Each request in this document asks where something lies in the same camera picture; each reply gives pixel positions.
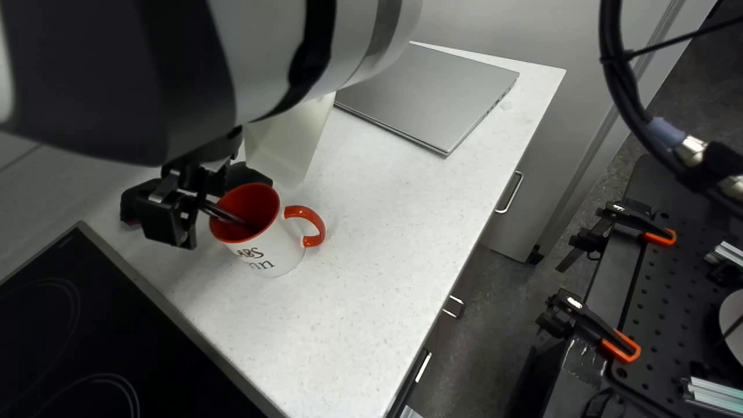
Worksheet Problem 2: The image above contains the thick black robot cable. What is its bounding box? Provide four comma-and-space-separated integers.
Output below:
597, 0, 743, 219

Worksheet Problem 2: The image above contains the white counter cabinet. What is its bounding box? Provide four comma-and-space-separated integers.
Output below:
390, 65, 570, 418

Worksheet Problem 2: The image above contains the black pen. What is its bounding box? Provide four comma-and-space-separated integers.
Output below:
202, 197, 259, 233

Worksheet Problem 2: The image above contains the white round base plate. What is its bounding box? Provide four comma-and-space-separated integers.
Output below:
717, 288, 743, 367

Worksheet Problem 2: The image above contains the large silver drawer handle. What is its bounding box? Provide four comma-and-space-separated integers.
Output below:
492, 169, 526, 219

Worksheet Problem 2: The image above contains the small silver drawer handle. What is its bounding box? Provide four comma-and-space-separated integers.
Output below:
441, 293, 466, 323
410, 352, 435, 389

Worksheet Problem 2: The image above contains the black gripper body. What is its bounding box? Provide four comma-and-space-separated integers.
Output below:
160, 125, 247, 196

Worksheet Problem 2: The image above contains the black clamp with orange handle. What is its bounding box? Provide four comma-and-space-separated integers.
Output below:
555, 201, 680, 274
535, 288, 645, 367

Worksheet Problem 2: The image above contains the grey closed laptop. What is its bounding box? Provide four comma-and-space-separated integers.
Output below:
332, 39, 521, 160

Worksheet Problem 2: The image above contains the long aluminium profile bar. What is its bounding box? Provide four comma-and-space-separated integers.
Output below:
681, 374, 743, 418

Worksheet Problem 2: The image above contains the short aluminium profile bar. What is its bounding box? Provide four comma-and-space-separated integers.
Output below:
707, 239, 743, 272

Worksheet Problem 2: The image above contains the black induction cooktop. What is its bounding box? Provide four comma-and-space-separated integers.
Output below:
0, 224, 269, 418

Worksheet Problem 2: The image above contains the black perforated mounting board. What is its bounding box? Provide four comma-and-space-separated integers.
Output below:
540, 154, 743, 418

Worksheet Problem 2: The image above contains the white mug with orange inside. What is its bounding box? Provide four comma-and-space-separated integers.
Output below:
205, 182, 327, 282

